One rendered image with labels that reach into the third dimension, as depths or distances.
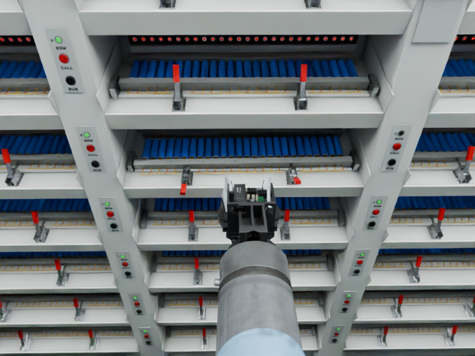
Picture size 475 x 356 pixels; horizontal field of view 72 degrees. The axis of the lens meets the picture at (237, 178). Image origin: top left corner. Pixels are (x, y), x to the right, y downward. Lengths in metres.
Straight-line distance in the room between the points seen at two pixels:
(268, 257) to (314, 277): 0.74
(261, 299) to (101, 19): 0.56
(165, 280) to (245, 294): 0.78
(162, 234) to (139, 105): 0.40
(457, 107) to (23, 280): 1.31
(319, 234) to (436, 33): 0.57
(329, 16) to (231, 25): 0.18
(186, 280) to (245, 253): 0.73
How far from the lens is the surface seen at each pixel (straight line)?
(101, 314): 1.36
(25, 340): 1.64
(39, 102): 0.86
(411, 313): 1.42
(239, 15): 0.67
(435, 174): 0.99
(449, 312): 1.49
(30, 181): 0.98
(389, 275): 1.23
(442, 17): 0.76
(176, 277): 1.13
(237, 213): 0.48
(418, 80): 0.79
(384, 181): 0.89
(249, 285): 0.38
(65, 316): 1.41
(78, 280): 1.22
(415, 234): 1.10
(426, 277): 1.28
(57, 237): 1.09
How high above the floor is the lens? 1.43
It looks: 35 degrees down
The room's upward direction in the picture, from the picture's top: straight up
